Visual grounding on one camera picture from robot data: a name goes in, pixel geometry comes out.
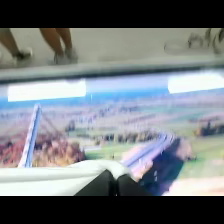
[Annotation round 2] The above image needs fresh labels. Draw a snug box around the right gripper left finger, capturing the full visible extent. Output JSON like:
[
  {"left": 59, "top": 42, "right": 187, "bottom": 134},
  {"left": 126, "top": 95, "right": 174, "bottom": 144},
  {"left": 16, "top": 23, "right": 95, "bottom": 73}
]
[{"left": 75, "top": 169, "right": 117, "bottom": 197}]

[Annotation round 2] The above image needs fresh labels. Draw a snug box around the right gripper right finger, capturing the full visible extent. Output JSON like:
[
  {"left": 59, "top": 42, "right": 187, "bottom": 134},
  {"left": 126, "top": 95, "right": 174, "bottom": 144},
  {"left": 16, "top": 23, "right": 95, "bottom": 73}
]
[{"left": 117, "top": 173, "right": 151, "bottom": 197}]

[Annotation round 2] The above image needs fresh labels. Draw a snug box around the silver frame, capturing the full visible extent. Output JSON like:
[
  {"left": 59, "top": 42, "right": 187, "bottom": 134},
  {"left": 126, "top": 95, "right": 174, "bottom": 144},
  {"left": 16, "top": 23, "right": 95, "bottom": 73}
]
[{"left": 0, "top": 54, "right": 224, "bottom": 84}]

